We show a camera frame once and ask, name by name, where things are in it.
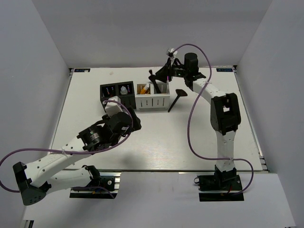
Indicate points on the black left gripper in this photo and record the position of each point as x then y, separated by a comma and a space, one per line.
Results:
136, 125

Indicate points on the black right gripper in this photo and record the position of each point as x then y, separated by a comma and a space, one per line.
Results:
163, 73

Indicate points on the black round makeup brush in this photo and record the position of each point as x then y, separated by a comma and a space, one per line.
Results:
153, 80

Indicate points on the black fan makeup brush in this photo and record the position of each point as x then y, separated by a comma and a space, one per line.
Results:
179, 93

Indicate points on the orange sunscreen tube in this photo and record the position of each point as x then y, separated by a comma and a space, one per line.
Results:
145, 89

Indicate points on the clear plastic bottle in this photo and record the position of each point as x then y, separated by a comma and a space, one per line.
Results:
123, 90

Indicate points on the white egg-shaped sunscreen bottle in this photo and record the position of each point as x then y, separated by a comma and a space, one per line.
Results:
140, 87

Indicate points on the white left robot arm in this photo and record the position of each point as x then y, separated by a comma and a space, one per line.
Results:
35, 180

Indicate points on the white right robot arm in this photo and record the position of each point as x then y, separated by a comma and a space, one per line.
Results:
224, 113

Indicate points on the white slotted organizer box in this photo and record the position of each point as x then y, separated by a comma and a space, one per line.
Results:
152, 100

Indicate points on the black slotted organizer box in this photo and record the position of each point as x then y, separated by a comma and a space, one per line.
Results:
113, 89

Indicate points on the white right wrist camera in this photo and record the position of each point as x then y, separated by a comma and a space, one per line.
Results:
171, 53

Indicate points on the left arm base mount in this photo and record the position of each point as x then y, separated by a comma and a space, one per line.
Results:
102, 185

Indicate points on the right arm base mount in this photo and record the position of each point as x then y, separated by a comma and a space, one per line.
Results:
210, 191

